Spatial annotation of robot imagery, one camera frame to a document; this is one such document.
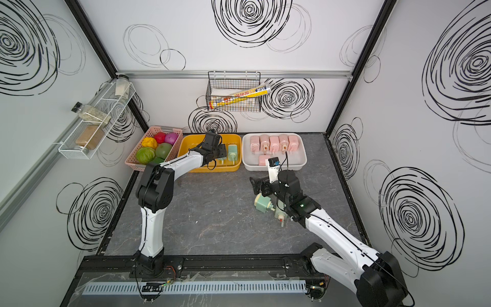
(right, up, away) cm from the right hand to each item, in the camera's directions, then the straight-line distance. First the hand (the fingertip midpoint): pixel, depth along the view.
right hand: (261, 176), depth 77 cm
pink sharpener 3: (+9, +14, +28) cm, 33 cm away
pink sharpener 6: (+2, +6, +24) cm, 25 cm away
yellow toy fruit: (-61, +15, +30) cm, 70 cm away
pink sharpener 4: (+15, +16, +31) cm, 37 cm away
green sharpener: (-14, +9, +24) cm, 29 cm away
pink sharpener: (-2, +14, +30) cm, 34 cm away
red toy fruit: (-58, +18, +35) cm, 70 cm away
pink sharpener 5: (+20, +14, +30) cm, 39 cm away
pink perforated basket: (-68, +5, +24) cm, 72 cm away
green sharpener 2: (-19, +6, +24) cm, 32 cm away
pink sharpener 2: (+4, +14, +30) cm, 33 cm away
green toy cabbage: (-61, +8, +24) cm, 65 cm away
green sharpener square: (+2, -14, +7) cm, 15 cm away
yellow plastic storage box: (-16, +3, +28) cm, 32 cm away
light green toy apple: (-52, +11, +25) cm, 58 cm away
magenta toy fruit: (-50, +18, +33) cm, 63 cm away
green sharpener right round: (+9, -17, +3) cm, 20 cm away
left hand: (-20, +11, +26) cm, 34 cm away
